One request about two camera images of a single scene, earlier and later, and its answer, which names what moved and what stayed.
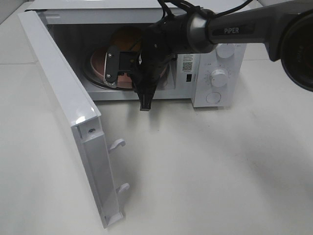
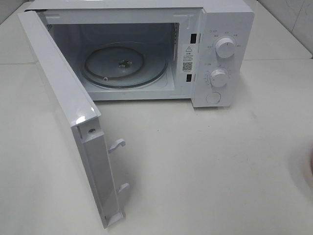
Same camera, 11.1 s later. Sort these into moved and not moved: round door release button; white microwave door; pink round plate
Moved: pink round plate
Not moved: round door release button; white microwave door
